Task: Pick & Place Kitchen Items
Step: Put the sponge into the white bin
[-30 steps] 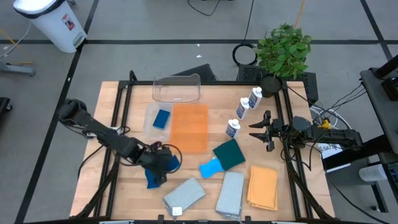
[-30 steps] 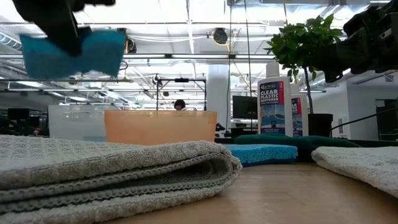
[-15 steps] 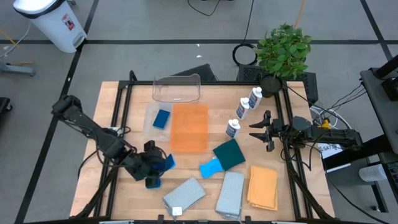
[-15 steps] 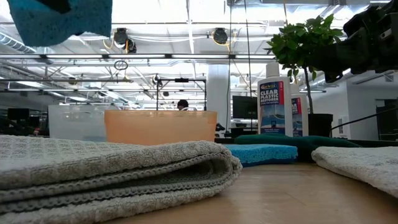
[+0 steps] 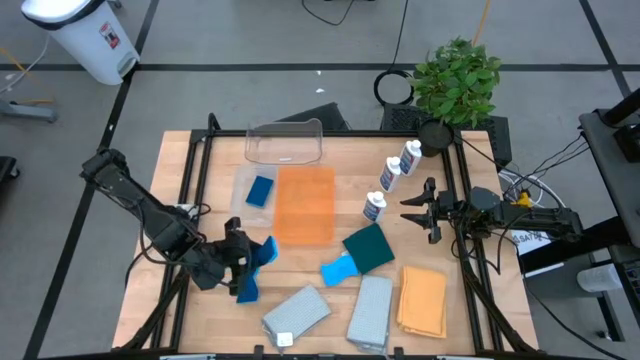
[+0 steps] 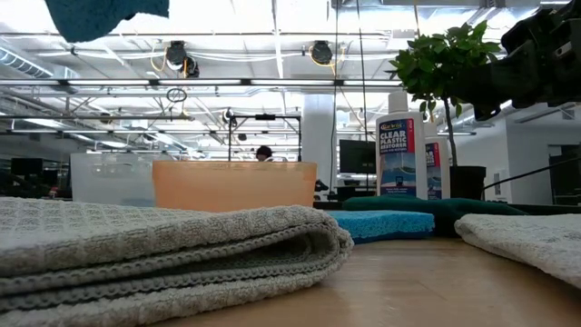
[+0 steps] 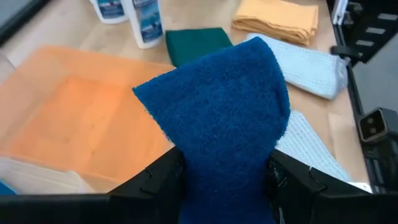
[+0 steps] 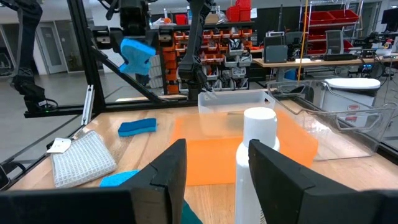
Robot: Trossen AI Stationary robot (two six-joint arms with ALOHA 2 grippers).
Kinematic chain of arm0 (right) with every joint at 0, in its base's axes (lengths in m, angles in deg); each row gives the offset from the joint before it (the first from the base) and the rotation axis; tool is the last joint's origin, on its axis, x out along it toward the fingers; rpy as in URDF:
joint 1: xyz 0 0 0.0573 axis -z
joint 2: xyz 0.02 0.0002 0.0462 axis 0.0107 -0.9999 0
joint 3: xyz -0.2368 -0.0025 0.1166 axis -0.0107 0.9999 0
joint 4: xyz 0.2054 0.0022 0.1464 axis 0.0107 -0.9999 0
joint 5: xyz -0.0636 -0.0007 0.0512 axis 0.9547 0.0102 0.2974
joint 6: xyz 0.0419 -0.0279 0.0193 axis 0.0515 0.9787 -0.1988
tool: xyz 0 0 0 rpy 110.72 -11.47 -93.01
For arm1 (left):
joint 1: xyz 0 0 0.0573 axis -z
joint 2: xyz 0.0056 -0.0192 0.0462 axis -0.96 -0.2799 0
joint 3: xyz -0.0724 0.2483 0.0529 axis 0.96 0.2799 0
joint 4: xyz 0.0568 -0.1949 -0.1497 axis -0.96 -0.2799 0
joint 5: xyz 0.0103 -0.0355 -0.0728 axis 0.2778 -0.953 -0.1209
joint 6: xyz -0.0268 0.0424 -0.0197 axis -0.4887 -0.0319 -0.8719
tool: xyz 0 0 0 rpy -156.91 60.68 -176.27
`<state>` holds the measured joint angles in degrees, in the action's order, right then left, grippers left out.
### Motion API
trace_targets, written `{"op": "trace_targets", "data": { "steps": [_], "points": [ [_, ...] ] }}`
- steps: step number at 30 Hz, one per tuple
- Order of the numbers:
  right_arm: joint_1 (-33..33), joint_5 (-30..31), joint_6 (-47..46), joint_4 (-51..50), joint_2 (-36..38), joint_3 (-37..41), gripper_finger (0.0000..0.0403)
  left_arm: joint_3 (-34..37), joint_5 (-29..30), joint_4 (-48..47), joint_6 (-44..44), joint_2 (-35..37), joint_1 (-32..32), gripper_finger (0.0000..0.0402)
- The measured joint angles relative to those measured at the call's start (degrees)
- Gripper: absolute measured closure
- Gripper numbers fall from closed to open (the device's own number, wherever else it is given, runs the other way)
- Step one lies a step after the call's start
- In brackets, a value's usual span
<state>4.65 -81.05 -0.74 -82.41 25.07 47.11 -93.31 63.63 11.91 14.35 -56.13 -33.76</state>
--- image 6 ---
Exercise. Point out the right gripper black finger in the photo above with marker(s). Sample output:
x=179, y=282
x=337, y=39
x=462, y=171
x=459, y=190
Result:
x=492, y=86

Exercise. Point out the white plastic restorer bottle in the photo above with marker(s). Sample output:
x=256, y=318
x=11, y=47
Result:
x=399, y=154
x=436, y=168

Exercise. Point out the dark green cloth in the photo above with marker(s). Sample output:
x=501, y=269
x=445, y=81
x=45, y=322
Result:
x=454, y=209

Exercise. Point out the grey waffle weave towel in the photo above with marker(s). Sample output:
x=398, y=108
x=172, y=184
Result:
x=531, y=240
x=159, y=245

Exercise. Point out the bright blue sponge cloth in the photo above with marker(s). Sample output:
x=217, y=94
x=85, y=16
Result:
x=381, y=224

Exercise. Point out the dark teal cloth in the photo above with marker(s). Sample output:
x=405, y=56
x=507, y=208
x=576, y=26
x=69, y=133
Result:
x=100, y=16

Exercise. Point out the potted green plant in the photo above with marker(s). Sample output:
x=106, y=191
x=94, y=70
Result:
x=436, y=63

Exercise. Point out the black monitor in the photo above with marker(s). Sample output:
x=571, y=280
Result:
x=357, y=156
x=26, y=165

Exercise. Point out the person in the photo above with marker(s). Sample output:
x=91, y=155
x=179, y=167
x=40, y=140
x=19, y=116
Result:
x=264, y=152

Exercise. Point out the orange plastic bin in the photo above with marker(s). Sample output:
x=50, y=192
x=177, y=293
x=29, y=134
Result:
x=233, y=186

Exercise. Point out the small frosted plastic bin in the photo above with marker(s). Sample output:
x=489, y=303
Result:
x=113, y=181

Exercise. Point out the black aluminium table frame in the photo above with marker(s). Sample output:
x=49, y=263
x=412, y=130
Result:
x=554, y=209

